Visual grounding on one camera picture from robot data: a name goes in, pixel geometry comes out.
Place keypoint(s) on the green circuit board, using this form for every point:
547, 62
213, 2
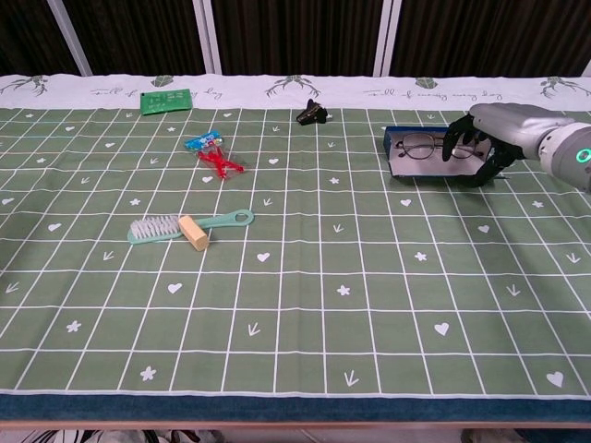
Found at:
165, 101

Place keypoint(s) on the blue glasses case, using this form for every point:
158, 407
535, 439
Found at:
429, 168

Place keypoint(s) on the red plastic clip toy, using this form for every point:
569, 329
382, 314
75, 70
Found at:
205, 140

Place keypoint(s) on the white partition post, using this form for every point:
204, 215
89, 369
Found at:
387, 37
208, 37
587, 69
69, 37

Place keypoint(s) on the thin-rimmed eyeglasses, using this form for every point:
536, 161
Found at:
405, 147

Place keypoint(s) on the green checked tablecloth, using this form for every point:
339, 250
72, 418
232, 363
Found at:
295, 300

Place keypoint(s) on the mint green scrubbing brush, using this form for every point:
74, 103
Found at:
221, 221

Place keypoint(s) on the small tan wooden block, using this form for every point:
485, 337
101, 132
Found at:
194, 233

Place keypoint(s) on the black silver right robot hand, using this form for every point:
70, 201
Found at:
517, 129

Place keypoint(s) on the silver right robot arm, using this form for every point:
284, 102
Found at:
570, 154

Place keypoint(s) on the black clip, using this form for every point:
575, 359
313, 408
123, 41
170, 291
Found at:
310, 114

